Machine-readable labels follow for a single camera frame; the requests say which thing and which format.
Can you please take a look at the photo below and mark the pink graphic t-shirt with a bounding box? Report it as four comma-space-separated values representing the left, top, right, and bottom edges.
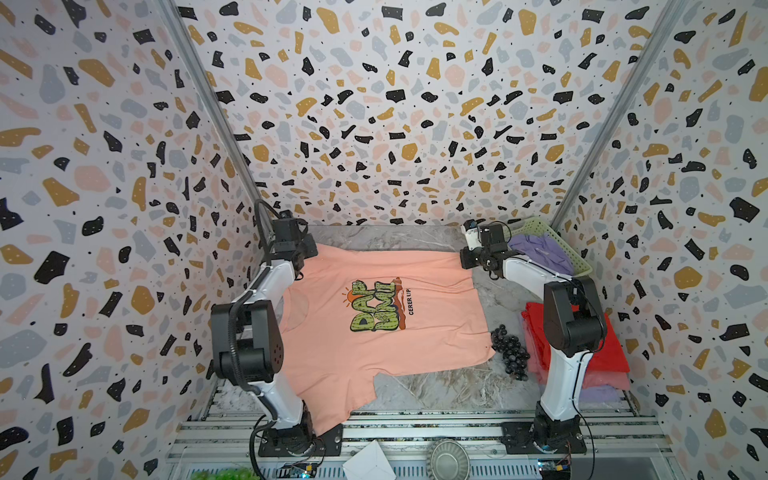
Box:
280, 245, 493, 435

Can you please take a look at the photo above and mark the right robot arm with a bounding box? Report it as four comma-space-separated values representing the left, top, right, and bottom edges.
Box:
460, 220, 608, 455

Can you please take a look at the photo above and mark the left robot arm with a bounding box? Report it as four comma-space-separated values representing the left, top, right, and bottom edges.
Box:
211, 200, 318, 456

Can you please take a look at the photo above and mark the purple t-shirt in basket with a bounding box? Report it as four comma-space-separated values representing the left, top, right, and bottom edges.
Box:
508, 233, 575, 275

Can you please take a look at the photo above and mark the green plastic basket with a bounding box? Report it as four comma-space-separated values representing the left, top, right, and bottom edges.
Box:
509, 217, 593, 277

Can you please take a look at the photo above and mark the black grape bunch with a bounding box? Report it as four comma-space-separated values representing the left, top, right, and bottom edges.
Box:
490, 324, 531, 381

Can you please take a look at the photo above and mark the folded red t-shirt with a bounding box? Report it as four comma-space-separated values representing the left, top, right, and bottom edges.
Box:
521, 302, 630, 373

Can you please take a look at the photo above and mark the folded lilac t-shirt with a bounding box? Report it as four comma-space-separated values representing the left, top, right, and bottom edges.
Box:
579, 385, 623, 404

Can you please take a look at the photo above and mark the grey ribbed plate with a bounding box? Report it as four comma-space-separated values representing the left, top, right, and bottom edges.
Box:
427, 439, 470, 480

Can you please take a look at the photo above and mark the white paper sheet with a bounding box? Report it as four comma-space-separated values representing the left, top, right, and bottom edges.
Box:
343, 441, 397, 480

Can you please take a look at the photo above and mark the green artificial grass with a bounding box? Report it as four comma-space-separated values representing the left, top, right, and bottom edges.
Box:
189, 468, 261, 480

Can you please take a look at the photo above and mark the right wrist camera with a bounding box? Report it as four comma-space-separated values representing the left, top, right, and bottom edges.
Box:
461, 220, 482, 251

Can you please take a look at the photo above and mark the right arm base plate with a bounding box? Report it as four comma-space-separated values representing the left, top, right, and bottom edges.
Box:
500, 418, 587, 455

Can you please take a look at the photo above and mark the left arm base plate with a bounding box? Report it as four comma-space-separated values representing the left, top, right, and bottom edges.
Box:
258, 424, 344, 458

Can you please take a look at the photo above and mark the aluminium rail frame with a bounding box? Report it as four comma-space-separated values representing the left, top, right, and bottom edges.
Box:
164, 409, 685, 480

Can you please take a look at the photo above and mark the circuit board with wires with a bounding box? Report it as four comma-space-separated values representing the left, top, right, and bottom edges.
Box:
276, 462, 318, 479

